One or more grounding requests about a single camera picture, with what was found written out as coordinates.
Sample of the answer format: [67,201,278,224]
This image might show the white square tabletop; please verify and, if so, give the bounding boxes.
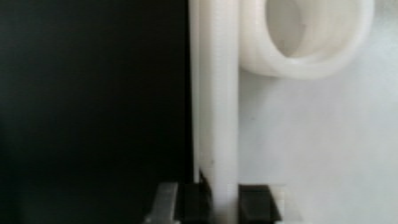
[188,0,398,224]

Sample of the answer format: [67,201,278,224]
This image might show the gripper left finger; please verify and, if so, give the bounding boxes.
[142,175,214,224]

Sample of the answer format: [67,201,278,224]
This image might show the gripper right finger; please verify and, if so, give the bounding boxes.
[238,185,296,224]

